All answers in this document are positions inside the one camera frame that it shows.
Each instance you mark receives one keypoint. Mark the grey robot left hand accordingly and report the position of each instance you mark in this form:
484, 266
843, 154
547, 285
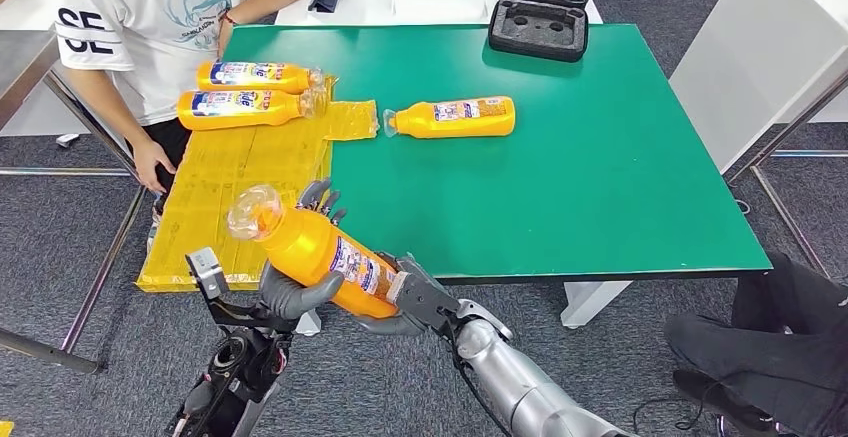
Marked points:
285, 298

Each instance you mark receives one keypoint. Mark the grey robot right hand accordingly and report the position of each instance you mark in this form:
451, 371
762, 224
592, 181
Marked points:
411, 265

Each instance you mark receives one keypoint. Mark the orange detergent bottle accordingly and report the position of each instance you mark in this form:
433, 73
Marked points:
457, 126
245, 116
258, 83
305, 248

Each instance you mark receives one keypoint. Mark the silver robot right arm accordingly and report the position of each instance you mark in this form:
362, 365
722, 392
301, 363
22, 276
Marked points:
523, 388

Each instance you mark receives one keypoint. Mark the white table leg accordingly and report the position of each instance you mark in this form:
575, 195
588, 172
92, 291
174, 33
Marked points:
308, 324
593, 301

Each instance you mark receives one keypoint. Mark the yellow taped cardboard mat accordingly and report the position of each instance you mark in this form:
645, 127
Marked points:
225, 176

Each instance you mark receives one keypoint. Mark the black foam carrying case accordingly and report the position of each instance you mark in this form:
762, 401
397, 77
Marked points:
536, 30

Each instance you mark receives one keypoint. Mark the small white floor object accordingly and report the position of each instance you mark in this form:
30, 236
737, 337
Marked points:
67, 140

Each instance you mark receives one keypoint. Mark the white desk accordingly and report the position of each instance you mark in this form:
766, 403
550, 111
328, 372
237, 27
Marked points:
33, 122
748, 50

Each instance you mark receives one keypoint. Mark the person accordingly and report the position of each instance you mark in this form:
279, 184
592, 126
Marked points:
146, 23
782, 348

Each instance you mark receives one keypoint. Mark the grey metal table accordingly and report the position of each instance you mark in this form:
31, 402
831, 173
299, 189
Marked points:
20, 63

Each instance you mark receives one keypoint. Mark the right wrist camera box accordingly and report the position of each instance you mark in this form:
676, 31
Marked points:
424, 301

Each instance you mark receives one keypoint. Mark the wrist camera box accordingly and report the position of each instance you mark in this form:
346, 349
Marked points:
208, 275
424, 301

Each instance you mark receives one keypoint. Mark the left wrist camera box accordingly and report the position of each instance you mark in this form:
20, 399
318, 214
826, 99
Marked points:
208, 275

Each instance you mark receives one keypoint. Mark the grey metal desk frame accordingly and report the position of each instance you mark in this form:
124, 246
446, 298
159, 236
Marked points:
808, 153

